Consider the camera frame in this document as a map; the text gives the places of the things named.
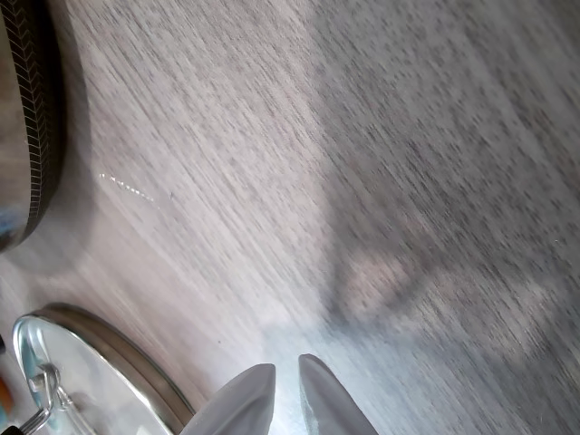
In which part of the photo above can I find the glass lid with black handle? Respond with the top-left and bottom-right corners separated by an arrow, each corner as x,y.
12,302 -> 197,435

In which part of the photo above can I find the dark round chevron-patterned object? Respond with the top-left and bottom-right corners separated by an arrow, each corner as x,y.
0,0 -> 68,253

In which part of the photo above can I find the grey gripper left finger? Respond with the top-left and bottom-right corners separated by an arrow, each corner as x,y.
180,362 -> 277,435

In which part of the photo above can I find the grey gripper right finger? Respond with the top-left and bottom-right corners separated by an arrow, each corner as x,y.
297,353 -> 380,435

